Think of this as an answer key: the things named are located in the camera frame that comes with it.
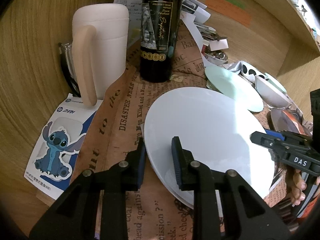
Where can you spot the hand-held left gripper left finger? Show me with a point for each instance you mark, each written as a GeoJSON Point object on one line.
{"type": "Point", "coordinates": [140, 162]}

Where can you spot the white card with cartoon figure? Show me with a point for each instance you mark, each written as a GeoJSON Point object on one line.
{"type": "Point", "coordinates": [62, 120]}

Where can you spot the clear glass jar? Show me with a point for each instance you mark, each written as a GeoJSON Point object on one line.
{"type": "Point", "coordinates": [66, 55]}

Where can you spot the newspaper print cloth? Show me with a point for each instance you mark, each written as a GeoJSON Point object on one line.
{"type": "Point", "coordinates": [120, 120]}

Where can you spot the small white tag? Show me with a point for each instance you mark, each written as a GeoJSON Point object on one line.
{"type": "Point", "coordinates": [218, 44]}

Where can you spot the pale green plate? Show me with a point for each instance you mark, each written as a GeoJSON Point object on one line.
{"type": "Point", "coordinates": [232, 85]}

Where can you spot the pale green bowl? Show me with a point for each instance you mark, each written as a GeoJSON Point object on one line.
{"type": "Point", "coordinates": [270, 95]}

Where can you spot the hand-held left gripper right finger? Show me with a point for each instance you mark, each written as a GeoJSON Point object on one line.
{"type": "Point", "coordinates": [177, 162]}

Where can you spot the white handwritten note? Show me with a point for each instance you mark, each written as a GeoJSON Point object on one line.
{"type": "Point", "coordinates": [133, 12]}

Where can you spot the stack of printed papers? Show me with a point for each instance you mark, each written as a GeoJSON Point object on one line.
{"type": "Point", "coordinates": [195, 7]}

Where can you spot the white paper sheet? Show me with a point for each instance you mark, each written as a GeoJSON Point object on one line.
{"type": "Point", "coordinates": [197, 33]}

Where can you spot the person's right hand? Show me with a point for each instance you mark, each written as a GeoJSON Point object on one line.
{"type": "Point", "coordinates": [297, 183]}

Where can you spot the orange sticky note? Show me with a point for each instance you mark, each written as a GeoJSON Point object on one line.
{"type": "Point", "coordinates": [230, 11]}

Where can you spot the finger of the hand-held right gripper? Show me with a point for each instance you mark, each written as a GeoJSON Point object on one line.
{"type": "Point", "coordinates": [263, 140]}
{"type": "Point", "coordinates": [275, 132]}

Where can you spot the dark wine bottle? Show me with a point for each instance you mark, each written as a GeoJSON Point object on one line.
{"type": "Point", "coordinates": [160, 55]}

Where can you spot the small bowl with metal bits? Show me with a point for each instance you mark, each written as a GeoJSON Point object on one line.
{"type": "Point", "coordinates": [212, 59]}

